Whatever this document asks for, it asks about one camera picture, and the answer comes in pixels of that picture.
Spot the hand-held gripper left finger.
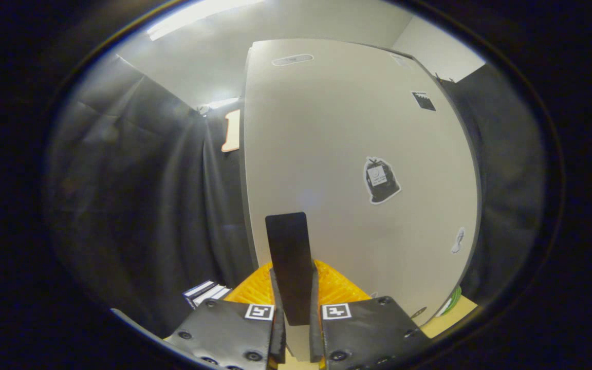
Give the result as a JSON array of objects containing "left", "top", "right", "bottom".
[{"left": 165, "top": 212, "right": 316, "bottom": 370}]

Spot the green white striped object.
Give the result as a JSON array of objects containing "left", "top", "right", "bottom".
[{"left": 439, "top": 285, "right": 463, "bottom": 317}]

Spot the white shoe cabinet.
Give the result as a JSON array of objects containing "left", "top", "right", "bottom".
[{"left": 239, "top": 39, "right": 483, "bottom": 363}]

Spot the white and navy striped box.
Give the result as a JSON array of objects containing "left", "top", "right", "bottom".
[{"left": 182, "top": 280, "right": 233, "bottom": 310}]

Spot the black backdrop cloth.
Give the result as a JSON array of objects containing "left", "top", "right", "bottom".
[{"left": 43, "top": 54, "right": 548, "bottom": 337}]

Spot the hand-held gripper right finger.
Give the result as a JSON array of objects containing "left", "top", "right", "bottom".
[{"left": 309, "top": 260, "right": 431, "bottom": 370}]

